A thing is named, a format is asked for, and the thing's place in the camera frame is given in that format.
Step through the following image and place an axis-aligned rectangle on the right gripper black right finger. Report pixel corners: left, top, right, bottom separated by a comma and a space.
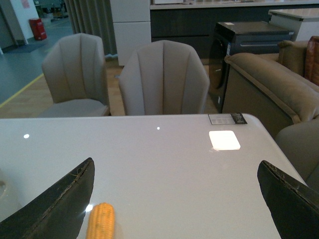
257, 160, 319, 239

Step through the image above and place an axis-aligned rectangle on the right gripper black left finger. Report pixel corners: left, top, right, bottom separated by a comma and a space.
0, 158, 95, 239

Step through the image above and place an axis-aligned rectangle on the yellow corn cob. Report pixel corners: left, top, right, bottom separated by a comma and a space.
86, 203, 115, 239

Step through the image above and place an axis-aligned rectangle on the beige chair at right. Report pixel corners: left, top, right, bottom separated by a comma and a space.
275, 119, 319, 191

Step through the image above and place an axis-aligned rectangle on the beige chair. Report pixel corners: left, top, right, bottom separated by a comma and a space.
275, 119, 319, 191
39, 33, 111, 118
119, 40, 210, 116

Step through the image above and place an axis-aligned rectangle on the black white table label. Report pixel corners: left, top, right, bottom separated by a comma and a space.
208, 113, 247, 125

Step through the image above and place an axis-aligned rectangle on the tan leather sofa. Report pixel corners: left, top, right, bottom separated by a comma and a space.
222, 40, 319, 137

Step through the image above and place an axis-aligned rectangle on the beige chair on left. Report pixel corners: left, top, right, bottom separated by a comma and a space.
39, 33, 111, 118

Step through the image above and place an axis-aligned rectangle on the brown leather cushion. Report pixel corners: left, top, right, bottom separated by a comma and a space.
304, 36, 319, 86

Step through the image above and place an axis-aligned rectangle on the beige chair in middle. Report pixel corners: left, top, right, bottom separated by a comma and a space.
119, 40, 210, 116

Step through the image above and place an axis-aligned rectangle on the black washing machine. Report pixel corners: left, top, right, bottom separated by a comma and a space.
208, 21, 295, 114

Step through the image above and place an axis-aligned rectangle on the red fire extinguisher box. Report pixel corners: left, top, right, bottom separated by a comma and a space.
29, 18, 47, 40

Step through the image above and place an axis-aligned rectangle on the white island counter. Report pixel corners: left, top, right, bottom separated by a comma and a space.
268, 8, 319, 41

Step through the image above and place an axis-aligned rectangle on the grey curtain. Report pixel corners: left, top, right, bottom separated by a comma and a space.
64, 0, 117, 55

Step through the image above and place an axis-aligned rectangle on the white refrigerator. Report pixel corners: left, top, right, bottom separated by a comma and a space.
110, 0, 151, 66

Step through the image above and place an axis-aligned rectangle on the dark kitchen counter cabinet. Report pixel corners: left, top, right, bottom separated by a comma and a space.
150, 0, 319, 58

